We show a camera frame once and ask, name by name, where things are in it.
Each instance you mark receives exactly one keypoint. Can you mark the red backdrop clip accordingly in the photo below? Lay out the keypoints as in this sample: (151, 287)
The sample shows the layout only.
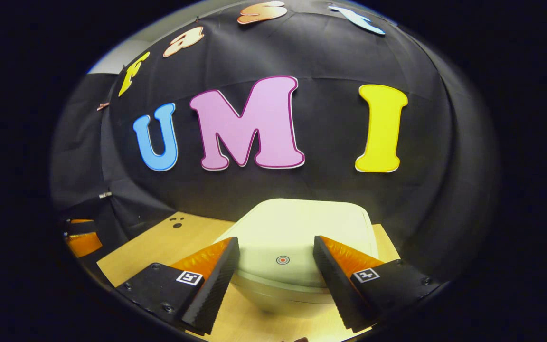
(103, 106)

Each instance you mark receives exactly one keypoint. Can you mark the white backdrop clip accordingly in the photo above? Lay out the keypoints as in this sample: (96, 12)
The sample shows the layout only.
(106, 194)

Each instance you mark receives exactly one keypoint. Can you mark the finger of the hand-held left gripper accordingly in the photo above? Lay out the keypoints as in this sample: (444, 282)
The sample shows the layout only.
(83, 243)
(81, 221)

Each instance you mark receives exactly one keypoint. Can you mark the black backdrop cloth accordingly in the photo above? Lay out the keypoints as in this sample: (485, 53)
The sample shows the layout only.
(325, 190)

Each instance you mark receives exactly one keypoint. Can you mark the wooden desktop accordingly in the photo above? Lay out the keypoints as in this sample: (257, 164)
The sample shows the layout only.
(159, 247)

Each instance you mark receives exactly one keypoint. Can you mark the green desktop garbage bin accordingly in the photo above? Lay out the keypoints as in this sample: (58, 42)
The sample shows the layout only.
(283, 228)

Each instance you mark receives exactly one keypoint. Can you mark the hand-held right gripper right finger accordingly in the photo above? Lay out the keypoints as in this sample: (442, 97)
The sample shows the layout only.
(335, 285)

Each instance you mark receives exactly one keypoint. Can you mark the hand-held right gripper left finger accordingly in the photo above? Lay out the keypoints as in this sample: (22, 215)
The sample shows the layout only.
(216, 285)

